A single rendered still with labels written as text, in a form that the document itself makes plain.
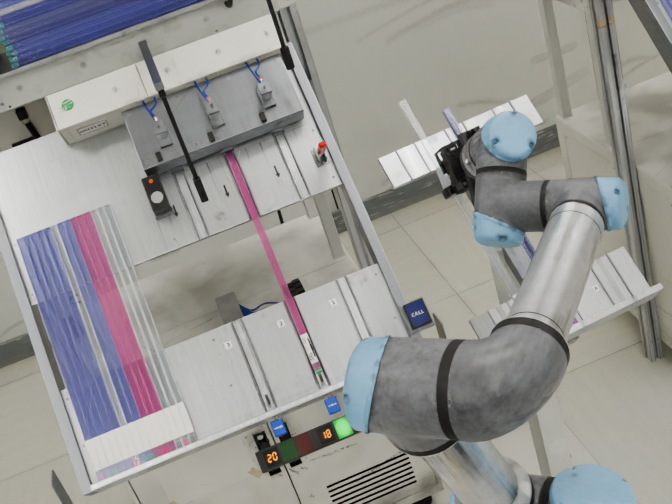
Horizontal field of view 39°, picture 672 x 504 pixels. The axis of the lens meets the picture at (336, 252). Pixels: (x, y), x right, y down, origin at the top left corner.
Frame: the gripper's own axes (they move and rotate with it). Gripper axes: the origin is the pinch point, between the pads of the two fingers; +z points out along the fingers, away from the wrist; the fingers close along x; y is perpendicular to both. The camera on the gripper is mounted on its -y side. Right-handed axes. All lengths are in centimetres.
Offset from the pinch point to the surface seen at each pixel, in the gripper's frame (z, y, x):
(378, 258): 18.7, -3.9, 14.0
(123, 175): 29, 34, 52
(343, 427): 17.7, -30.4, 34.5
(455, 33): 179, 70, -88
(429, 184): 210, 23, -62
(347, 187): 21.3, 11.8, 12.9
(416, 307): 13.2, -15.7, 12.6
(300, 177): 24.0, 17.9, 20.3
